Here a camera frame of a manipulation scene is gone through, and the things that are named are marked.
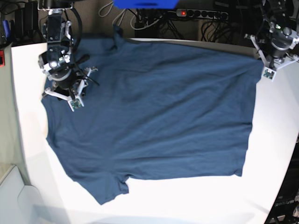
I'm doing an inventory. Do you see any blue box at top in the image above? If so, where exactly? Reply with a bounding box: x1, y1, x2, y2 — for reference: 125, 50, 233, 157
114, 0, 179, 9

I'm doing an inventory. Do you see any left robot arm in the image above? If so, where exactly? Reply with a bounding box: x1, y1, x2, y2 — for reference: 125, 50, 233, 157
244, 0, 299, 79

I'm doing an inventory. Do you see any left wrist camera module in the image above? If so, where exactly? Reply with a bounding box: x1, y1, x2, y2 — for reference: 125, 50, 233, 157
261, 67, 277, 81

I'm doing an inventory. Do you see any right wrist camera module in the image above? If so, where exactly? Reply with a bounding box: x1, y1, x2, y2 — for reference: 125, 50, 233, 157
68, 98, 84, 112

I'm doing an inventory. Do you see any red object at left edge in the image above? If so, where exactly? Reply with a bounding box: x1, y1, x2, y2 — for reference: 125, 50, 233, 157
0, 50, 5, 67

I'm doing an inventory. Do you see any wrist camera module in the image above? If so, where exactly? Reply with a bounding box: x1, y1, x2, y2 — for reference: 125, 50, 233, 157
68, 98, 84, 112
261, 67, 277, 81

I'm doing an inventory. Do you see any black power strip red switch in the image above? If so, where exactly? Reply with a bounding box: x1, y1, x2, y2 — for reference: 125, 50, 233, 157
176, 9, 229, 21

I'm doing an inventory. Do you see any grey bin at left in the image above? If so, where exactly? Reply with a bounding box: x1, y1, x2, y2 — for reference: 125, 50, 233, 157
0, 166, 44, 224

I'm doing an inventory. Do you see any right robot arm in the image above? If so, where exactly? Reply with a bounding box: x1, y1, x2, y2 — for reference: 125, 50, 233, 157
38, 0, 98, 111

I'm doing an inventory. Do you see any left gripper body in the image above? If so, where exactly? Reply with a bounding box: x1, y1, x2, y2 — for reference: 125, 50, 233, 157
244, 34, 299, 70

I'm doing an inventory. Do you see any dark blue t-shirt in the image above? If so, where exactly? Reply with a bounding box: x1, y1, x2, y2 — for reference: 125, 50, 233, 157
42, 28, 263, 204

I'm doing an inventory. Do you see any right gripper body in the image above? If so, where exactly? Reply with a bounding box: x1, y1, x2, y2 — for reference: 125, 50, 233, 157
42, 66, 98, 102

